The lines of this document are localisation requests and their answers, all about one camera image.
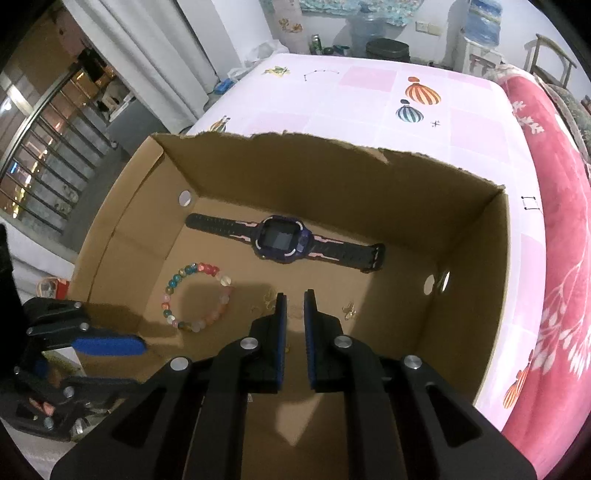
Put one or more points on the white curtain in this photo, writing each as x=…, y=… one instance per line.
x=153, y=48

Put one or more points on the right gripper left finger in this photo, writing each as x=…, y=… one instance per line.
x=188, y=420

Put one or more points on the purple kids smartwatch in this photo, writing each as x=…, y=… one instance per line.
x=285, y=240

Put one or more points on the teal patterned hanging cloth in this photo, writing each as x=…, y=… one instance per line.
x=396, y=12

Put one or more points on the black trash bin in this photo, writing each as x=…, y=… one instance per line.
x=388, y=49

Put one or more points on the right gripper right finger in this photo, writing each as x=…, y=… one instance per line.
x=403, y=420

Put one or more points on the pink floral blanket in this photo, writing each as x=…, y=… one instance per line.
x=551, y=398

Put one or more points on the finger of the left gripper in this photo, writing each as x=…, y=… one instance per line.
x=32, y=405
x=53, y=324

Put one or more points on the wooden chair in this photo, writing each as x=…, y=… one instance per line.
x=547, y=60

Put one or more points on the brown cardboard box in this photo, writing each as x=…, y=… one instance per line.
x=440, y=293

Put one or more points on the water cooler bottle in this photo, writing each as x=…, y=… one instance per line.
x=483, y=22

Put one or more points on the metal window railing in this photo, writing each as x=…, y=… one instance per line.
x=52, y=146

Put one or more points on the gold chain jewelry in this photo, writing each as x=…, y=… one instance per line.
x=264, y=305

